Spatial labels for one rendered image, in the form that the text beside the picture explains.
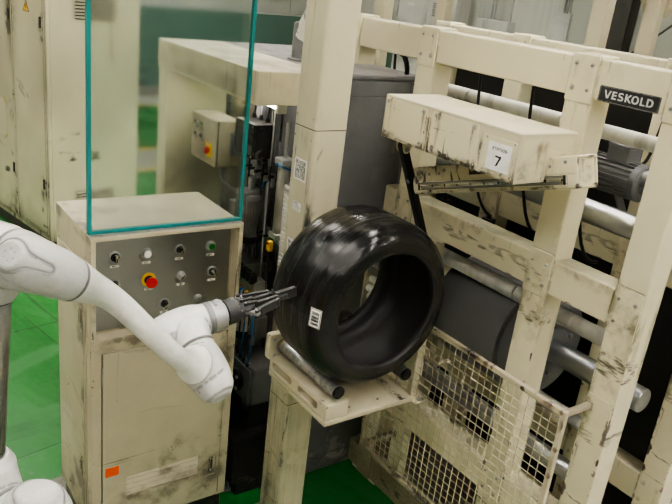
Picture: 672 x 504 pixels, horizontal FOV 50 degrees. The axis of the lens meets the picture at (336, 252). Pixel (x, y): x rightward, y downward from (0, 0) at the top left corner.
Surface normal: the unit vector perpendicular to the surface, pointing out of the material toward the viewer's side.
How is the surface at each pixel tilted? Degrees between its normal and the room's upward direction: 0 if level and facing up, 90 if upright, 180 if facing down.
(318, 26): 90
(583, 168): 72
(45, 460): 0
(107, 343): 90
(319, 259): 52
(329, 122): 90
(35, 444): 0
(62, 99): 90
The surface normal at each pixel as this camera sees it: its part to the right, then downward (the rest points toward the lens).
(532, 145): 0.56, 0.35
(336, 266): -0.03, -0.14
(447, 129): -0.82, 0.11
